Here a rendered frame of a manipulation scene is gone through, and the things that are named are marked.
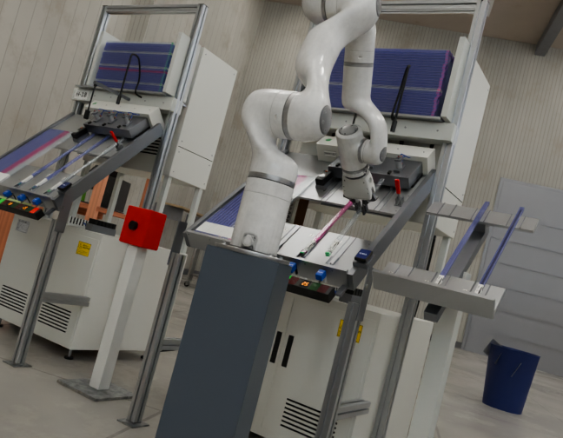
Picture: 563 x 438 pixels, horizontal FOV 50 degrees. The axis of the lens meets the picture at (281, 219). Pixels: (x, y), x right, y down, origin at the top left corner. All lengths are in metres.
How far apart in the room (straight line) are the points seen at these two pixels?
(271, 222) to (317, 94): 0.33
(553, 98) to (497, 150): 1.49
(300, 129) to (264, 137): 0.10
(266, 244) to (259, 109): 0.34
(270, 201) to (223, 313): 0.29
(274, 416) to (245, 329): 0.99
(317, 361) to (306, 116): 1.08
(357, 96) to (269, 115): 0.45
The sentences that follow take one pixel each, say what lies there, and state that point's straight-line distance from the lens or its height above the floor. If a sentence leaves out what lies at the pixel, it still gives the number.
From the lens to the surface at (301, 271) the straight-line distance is 1.97.
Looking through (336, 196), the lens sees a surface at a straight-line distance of 2.30.
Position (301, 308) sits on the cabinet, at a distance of 2.29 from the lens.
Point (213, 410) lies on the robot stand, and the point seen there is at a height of 0.34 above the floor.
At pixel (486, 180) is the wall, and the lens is 12.66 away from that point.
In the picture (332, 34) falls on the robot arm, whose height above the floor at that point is 1.31.
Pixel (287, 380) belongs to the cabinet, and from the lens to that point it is 2.32.
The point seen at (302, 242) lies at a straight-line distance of 2.06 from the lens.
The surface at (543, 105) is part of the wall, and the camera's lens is 13.21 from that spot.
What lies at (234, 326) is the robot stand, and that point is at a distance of 1.41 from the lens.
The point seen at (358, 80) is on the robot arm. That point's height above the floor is 1.29.
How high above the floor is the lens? 0.70
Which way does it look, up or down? 4 degrees up
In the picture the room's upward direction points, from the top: 15 degrees clockwise
